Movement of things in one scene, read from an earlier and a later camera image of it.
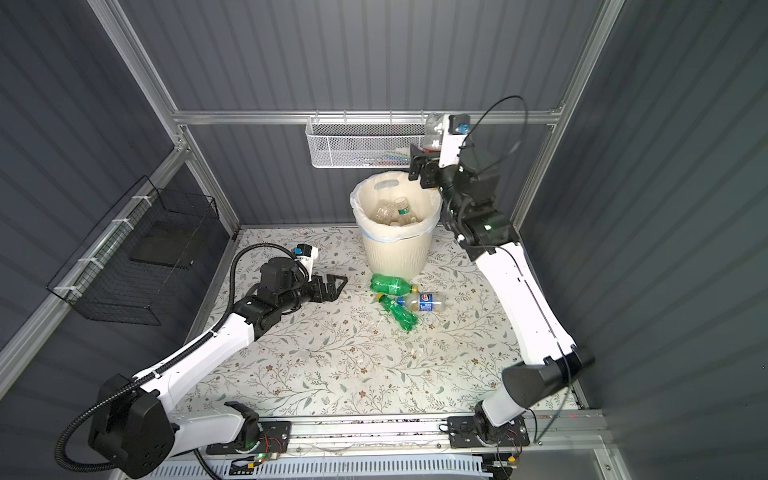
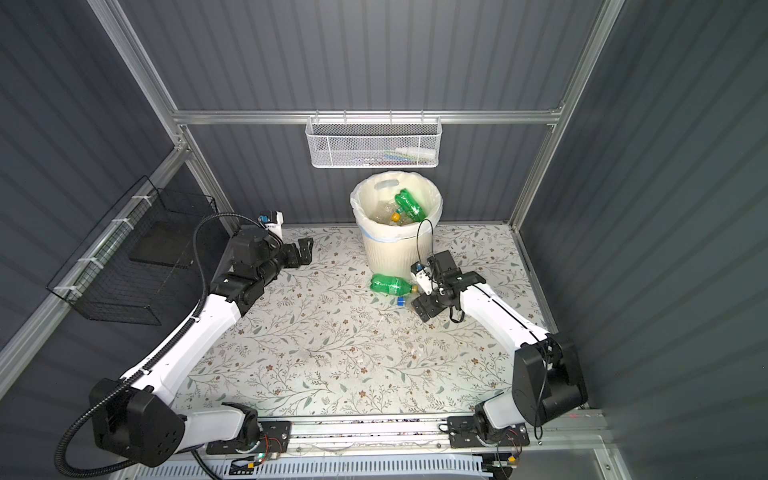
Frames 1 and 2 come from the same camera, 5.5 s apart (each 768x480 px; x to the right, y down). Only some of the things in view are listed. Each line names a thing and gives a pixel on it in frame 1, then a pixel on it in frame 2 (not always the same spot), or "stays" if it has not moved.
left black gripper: x=331 y=292 to x=304 y=253
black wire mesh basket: x=131 y=267 stays
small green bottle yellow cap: x=404 y=317 to x=408 y=205
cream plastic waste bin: x=395 y=217 stays
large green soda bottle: x=390 y=285 stays
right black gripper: x=429 y=165 to x=430 y=307
